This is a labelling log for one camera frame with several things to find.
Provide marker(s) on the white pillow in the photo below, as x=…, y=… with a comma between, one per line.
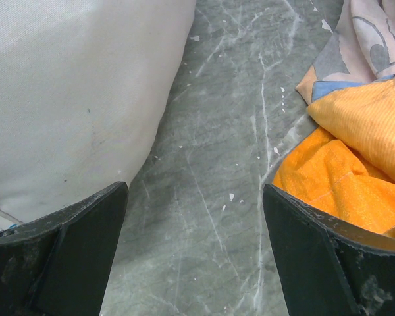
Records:
x=83, y=88

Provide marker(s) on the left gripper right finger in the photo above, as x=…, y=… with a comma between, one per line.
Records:
x=326, y=265

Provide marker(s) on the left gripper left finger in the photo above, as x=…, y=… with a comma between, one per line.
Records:
x=60, y=264

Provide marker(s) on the orange Mickey Mouse pillowcase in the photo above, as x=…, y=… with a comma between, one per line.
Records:
x=346, y=167

